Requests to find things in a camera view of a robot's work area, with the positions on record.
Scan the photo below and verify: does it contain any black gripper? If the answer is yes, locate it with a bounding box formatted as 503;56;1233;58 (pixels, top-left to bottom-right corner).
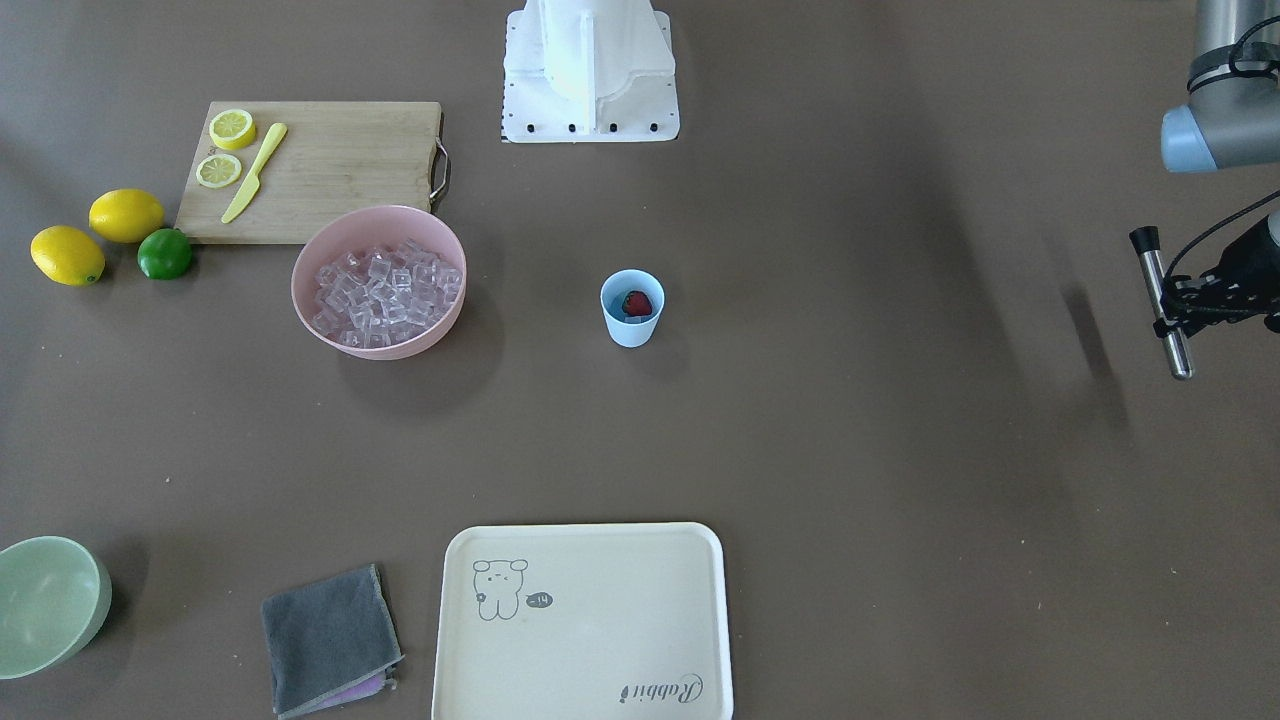
1164;225;1279;337

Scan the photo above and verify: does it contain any steel muddler black tip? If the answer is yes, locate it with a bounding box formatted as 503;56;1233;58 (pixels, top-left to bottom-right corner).
1129;225;1194;380

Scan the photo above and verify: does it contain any red strawberry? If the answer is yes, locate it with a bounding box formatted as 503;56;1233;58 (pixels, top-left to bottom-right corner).
620;290;654;323

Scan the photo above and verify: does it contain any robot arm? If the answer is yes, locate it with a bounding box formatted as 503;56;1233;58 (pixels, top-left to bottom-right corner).
1155;1;1279;338

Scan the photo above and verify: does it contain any light blue plastic cup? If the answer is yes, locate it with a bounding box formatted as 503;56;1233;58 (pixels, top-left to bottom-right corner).
599;269;666;348

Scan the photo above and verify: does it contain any pink bowl of ice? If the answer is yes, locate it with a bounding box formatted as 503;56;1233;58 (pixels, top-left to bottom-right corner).
291;205;468;360

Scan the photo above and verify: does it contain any cream rabbit tray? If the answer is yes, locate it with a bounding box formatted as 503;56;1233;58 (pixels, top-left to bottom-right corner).
430;521;735;719

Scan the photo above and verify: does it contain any wooden cutting board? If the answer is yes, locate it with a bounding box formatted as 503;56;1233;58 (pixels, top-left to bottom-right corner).
173;100;448;245

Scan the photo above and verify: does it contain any grey folded cloth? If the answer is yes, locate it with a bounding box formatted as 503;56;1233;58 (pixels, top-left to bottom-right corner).
260;564;404;719

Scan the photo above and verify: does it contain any yellow plastic knife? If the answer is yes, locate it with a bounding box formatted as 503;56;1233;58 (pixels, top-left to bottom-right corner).
220;122;289;224

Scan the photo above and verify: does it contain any lemon half slice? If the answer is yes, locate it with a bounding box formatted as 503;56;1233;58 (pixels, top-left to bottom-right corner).
207;108;257;151
193;152;243;190

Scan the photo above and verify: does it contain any green lime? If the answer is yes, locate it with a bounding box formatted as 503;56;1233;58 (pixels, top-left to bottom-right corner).
136;228;195;281

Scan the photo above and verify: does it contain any whole lemon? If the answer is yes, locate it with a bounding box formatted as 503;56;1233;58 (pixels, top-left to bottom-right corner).
88;188;165;243
29;225;106;287

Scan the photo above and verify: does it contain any green ceramic bowl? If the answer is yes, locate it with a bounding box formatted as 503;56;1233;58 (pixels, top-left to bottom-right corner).
1;536;113;680

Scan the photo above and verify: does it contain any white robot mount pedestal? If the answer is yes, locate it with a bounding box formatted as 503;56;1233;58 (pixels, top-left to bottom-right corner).
500;1;681;143

